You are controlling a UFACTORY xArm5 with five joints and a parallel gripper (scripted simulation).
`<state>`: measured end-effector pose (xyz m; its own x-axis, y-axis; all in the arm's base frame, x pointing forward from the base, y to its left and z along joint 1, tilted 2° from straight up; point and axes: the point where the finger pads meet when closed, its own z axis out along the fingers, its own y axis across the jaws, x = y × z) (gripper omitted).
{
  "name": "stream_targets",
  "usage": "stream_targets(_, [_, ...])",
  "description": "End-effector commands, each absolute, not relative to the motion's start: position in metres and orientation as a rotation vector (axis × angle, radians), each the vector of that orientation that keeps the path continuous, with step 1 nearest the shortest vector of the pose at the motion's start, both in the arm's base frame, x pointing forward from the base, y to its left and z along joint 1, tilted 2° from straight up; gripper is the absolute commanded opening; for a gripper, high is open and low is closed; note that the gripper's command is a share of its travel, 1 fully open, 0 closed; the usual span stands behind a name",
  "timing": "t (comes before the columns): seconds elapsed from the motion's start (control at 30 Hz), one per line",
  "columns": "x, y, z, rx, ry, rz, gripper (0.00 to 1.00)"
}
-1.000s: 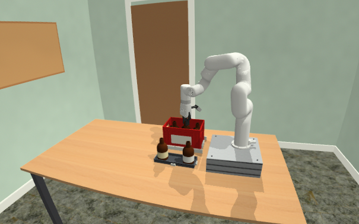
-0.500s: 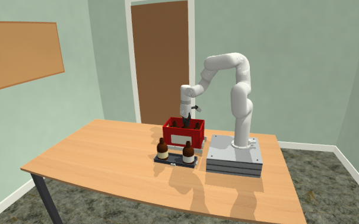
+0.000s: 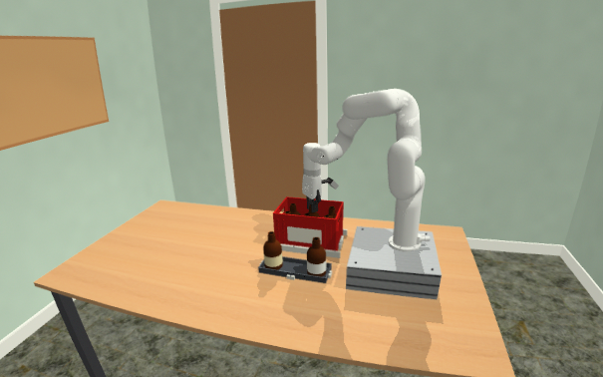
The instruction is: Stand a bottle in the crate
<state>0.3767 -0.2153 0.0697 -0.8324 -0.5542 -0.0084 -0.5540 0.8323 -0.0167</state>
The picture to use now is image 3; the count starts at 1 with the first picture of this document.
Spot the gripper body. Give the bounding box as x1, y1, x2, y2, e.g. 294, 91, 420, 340
302, 174, 322, 199

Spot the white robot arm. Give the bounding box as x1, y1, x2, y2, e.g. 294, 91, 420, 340
303, 89, 430, 251

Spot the red crate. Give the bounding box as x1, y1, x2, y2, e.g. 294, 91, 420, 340
273, 196, 343, 250

